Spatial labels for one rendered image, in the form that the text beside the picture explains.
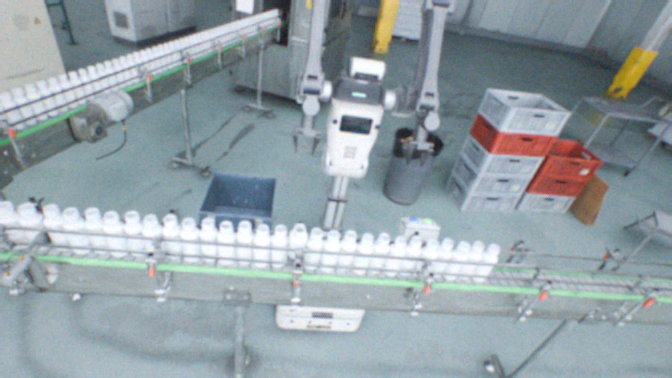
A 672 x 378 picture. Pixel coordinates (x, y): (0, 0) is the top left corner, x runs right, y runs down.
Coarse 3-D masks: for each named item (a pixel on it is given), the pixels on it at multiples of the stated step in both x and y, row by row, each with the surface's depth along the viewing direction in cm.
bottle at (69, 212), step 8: (72, 208) 107; (64, 216) 105; (72, 216) 105; (80, 216) 109; (64, 224) 106; (72, 224) 106; (80, 224) 108; (72, 240) 109; (80, 240) 110; (88, 240) 112
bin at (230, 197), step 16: (224, 176) 172; (240, 176) 172; (256, 176) 173; (208, 192) 160; (224, 192) 178; (240, 192) 178; (256, 192) 179; (272, 192) 179; (208, 208) 164; (224, 208) 182; (240, 208) 184; (256, 208) 185; (272, 208) 186; (256, 224) 148; (272, 224) 166
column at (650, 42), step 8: (664, 8) 740; (664, 16) 739; (656, 24) 754; (664, 24) 744; (648, 32) 769; (656, 32) 752; (664, 32) 756; (648, 40) 767; (656, 40) 770; (648, 48) 780; (656, 48) 770
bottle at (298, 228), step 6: (294, 228) 111; (300, 228) 115; (294, 234) 113; (300, 234) 111; (306, 234) 115; (294, 240) 113; (300, 240) 113; (306, 240) 115; (288, 246) 119; (294, 246) 115; (300, 246) 115; (288, 252) 121
